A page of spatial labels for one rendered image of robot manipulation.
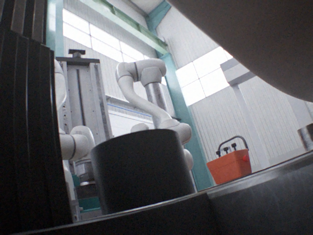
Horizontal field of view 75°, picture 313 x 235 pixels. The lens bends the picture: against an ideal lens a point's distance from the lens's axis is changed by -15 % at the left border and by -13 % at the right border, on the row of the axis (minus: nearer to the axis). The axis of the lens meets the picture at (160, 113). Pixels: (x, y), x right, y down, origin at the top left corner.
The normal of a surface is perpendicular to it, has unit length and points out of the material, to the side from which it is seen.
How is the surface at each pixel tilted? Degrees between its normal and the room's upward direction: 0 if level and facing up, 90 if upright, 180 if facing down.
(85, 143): 92
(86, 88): 90
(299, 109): 90
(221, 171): 97
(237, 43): 180
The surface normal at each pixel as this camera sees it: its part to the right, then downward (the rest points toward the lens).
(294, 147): -0.55, -0.18
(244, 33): 0.26, 0.90
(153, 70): 0.27, -0.15
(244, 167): 0.59, -0.33
